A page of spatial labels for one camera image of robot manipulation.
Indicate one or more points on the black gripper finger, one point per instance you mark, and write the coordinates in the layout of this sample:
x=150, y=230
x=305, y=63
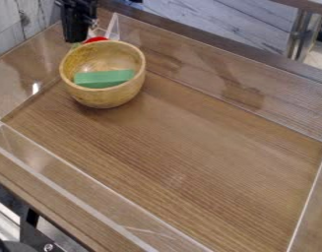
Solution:
x=78, y=16

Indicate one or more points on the red fruit with green leaf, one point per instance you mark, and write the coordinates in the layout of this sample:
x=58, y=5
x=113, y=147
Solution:
x=90, y=40

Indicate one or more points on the wooden bowl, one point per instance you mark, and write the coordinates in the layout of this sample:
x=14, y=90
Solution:
x=104, y=56

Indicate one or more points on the green rectangular block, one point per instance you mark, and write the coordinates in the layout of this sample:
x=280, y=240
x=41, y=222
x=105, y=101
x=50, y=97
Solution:
x=102, y=79

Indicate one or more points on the metal table leg background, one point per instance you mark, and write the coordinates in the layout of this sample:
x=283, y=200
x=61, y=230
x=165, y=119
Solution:
x=303, y=36

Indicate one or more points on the clear acrylic corner bracket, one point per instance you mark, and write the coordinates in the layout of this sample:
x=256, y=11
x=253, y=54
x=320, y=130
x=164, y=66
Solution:
x=108, y=27

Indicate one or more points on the clear acrylic tray wall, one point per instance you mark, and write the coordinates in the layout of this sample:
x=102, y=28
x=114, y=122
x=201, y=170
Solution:
x=101, y=218

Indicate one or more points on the black table leg bracket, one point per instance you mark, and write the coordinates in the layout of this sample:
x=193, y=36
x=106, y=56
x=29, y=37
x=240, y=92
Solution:
x=33, y=237

